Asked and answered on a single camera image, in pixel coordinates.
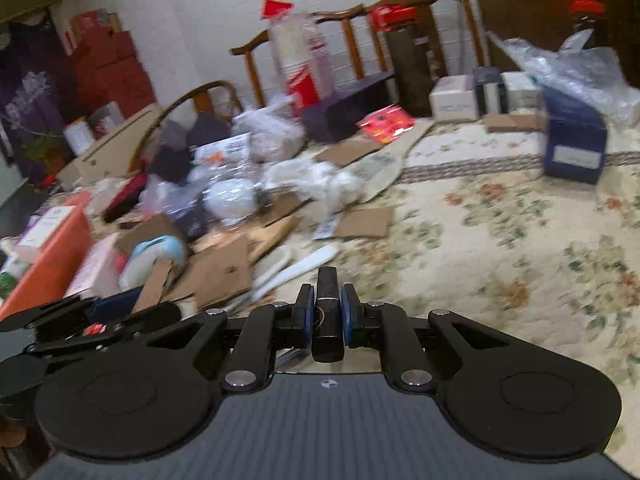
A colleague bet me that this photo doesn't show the stack of red boxes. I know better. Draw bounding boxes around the stack of red boxes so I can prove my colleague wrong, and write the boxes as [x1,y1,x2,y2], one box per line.
[66,9,156,118]

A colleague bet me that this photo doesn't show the pink plastic basin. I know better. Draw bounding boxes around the pink plastic basin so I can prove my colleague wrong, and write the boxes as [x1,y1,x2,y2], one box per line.
[1,191,93,318]

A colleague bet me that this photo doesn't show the white comb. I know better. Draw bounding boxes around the white comb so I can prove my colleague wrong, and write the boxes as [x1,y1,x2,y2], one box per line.
[250,245,340,302]

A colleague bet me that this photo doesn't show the red snack packet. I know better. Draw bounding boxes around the red snack packet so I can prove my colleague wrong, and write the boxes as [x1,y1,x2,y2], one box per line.
[357,104,414,145]

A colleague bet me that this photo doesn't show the white crumpled plastic bag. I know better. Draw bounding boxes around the white crumpled plastic bag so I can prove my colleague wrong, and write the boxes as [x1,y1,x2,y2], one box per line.
[265,158,364,214]

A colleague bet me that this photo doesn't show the clear crumpled plastic bag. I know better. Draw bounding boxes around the clear crumpled plastic bag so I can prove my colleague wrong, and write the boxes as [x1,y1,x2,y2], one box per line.
[487,29,639,127]

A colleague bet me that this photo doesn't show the dark blue box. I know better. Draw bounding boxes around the dark blue box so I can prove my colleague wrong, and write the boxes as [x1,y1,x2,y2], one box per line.
[541,86,608,185]

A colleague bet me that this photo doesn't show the white purple striped box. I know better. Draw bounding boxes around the white purple striped box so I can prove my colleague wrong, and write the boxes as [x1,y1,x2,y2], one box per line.
[15,206,76,263]

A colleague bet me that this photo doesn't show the blue grey lint roller case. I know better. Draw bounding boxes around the blue grey lint roller case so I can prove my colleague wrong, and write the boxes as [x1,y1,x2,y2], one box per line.
[118,235,190,290]

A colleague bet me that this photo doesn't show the paper cups in plastic bag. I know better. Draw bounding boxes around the paper cups in plastic bag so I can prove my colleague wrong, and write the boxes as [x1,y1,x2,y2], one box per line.
[262,0,335,110]

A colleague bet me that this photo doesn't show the beige cabinet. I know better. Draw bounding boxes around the beige cabinet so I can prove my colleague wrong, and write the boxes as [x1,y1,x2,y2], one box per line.
[56,104,160,188]

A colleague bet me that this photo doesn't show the white box near door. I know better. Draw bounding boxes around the white box near door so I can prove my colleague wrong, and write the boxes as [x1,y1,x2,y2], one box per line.
[428,74,478,122]

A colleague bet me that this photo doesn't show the white oval gadget in bag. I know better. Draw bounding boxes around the white oval gadget in bag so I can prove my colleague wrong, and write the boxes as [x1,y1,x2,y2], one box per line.
[202,178,259,223]

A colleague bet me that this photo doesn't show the brown wooden door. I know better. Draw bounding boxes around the brown wooden door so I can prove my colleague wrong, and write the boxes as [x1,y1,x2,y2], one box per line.
[470,0,640,86]

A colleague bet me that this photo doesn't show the round-back wooden chair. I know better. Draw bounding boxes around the round-back wooden chair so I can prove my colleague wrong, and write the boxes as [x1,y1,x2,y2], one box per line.
[127,79,245,174]

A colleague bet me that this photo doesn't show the square-back wooden chair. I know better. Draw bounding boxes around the square-back wooden chair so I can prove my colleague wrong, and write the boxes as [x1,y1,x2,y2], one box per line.
[228,3,396,109]
[366,0,490,79]

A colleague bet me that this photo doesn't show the pink white carton box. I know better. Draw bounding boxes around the pink white carton box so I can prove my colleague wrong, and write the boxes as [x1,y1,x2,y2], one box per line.
[64,234,120,299]

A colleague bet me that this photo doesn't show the dark purple hanging cloth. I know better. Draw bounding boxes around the dark purple hanging cloth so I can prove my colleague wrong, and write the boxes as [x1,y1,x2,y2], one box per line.
[1,11,75,183]

